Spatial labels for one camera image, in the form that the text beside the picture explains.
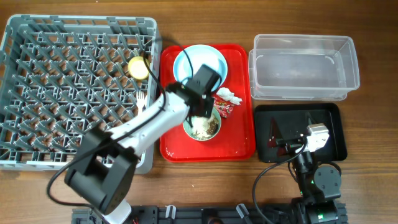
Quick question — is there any green food bowl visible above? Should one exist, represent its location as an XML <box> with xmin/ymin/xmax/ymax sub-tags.
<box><xmin>183</xmin><ymin>110</ymin><xmax>221</xmax><ymax>141</ymax></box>

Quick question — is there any light blue plate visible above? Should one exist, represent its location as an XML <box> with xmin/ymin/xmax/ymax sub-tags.
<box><xmin>173</xmin><ymin>44</ymin><xmax>228</xmax><ymax>91</ymax></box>

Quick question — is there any white plastic fork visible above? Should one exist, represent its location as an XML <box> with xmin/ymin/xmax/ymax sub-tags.
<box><xmin>136</xmin><ymin>91</ymin><xmax>146</xmax><ymax>114</ymax></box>

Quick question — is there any yellow plastic cup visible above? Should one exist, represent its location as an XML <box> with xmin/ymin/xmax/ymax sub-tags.
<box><xmin>127</xmin><ymin>56</ymin><xmax>149</xmax><ymax>80</ymax></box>

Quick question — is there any light blue bowl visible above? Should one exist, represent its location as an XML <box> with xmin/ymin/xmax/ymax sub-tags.
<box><xmin>191</xmin><ymin>54</ymin><xmax>220</xmax><ymax>75</ymax></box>

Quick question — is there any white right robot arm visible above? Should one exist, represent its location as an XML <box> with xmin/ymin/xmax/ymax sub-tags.
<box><xmin>268</xmin><ymin>136</ymin><xmax>348</xmax><ymax>223</ymax></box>

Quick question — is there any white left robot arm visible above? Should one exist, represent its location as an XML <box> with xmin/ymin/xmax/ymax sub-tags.
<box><xmin>64</xmin><ymin>81</ymin><xmax>214</xmax><ymax>223</ymax></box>

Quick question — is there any black waste tray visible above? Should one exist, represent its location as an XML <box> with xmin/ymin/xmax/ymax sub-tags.
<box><xmin>254</xmin><ymin>103</ymin><xmax>348</xmax><ymax>163</ymax></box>

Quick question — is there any grey dishwasher rack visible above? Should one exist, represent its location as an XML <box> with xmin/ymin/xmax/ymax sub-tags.
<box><xmin>1</xmin><ymin>14</ymin><xmax>162</xmax><ymax>171</ymax></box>

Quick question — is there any food leftovers rice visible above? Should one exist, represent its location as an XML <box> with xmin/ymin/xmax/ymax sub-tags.
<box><xmin>191</xmin><ymin>115</ymin><xmax>220</xmax><ymax>140</ymax></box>

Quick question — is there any red snack wrapper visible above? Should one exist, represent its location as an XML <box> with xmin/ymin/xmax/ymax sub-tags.
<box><xmin>213</xmin><ymin>96</ymin><xmax>234</xmax><ymax>118</ymax></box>

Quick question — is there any crumpled white tissue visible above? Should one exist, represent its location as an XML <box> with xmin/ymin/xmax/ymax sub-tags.
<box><xmin>216</xmin><ymin>87</ymin><xmax>243</xmax><ymax>105</ymax></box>

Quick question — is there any red plastic tray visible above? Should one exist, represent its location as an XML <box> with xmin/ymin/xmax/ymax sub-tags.
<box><xmin>159</xmin><ymin>44</ymin><xmax>256</xmax><ymax>162</ymax></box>

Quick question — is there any clear plastic bin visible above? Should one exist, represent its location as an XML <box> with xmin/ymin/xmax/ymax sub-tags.
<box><xmin>248</xmin><ymin>34</ymin><xmax>360</xmax><ymax>101</ymax></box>

